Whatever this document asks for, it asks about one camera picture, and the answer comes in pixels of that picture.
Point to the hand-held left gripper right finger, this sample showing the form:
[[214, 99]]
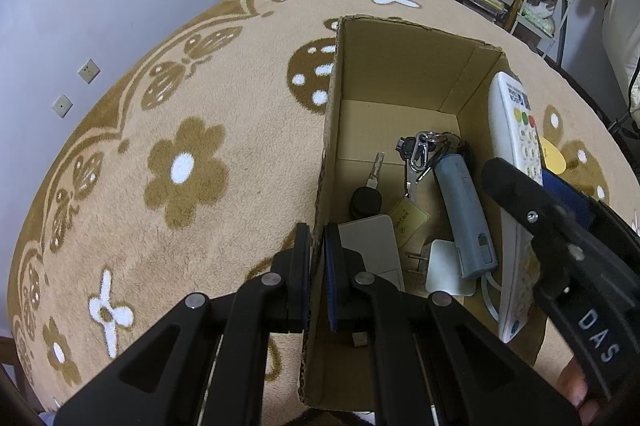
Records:
[[331, 286]]

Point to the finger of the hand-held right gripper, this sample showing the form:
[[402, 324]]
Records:
[[570, 201], [520, 201]]

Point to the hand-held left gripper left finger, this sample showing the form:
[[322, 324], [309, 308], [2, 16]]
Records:
[[301, 276]]

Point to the white remote control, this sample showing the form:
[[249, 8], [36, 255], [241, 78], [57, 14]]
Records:
[[517, 145]]

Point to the blue-grey plastic tube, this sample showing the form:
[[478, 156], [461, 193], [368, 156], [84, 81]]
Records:
[[462, 216]]

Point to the black car key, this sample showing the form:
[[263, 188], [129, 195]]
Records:
[[365, 203]]

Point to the yellow key tag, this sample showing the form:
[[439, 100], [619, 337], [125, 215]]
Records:
[[407, 220]]

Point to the key bunch with carabiner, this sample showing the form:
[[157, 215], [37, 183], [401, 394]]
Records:
[[417, 155]]

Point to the printed cardboard box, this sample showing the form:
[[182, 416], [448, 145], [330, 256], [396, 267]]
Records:
[[395, 125]]

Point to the person's right hand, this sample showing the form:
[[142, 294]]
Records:
[[572, 381]]

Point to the yellow round card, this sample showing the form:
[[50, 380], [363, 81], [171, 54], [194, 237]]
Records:
[[552, 158]]

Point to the white grey power bank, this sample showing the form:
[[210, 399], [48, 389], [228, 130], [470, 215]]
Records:
[[372, 246]]

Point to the white power adapter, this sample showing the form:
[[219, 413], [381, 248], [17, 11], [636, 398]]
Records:
[[447, 271]]

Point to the pale green packs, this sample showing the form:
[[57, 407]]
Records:
[[540, 18]]

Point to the beige brown patterned rug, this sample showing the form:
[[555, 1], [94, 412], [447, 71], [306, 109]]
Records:
[[240, 55]]

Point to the white wall outlet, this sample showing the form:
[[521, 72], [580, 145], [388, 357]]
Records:
[[62, 106], [89, 71]]

